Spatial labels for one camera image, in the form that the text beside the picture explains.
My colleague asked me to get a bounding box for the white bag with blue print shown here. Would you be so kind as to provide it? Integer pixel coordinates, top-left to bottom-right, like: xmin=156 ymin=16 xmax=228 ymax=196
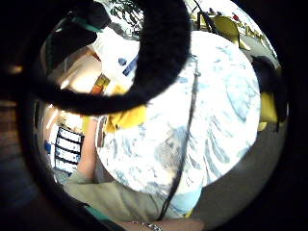
xmin=93 ymin=28 xmax=141 ymax=92

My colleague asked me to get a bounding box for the green leafy plant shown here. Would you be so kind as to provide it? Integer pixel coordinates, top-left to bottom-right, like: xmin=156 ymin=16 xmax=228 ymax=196
xmin=109 ymin=0 xmax=144 ymax=37

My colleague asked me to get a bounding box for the yellow chair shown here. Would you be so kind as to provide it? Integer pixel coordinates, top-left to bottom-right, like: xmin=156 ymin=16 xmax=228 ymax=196
xmin=213 ymin=15 xmax=252 ymax=51
xmin=257 ymin=91 xmax=279 ymax=132

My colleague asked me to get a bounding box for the orange packet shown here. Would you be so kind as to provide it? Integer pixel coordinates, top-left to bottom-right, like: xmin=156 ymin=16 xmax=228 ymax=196
xmin=90 ymin=73 xmax=112 ymax=96

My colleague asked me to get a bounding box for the yellow soft item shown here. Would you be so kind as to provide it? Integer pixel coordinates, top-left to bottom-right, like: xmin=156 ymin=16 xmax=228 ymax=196
xmin=105 ymin=85 xmax=147 ymax=134

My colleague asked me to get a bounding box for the white box with dark stripes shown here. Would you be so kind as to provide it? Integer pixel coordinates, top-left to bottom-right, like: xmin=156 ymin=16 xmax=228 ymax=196
xmin=52 ymin=125 xmax=85 ymax=175

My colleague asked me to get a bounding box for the thin black cable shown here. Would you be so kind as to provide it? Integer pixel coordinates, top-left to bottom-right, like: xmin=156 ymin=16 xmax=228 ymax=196
xmin=157 ymin=54 xmax=201 ymax=221

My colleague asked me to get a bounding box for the silver bracelet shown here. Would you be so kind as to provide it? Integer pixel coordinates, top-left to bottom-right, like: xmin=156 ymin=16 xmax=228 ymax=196
xmin=132 ymin=219 xmax=164 ymax=231

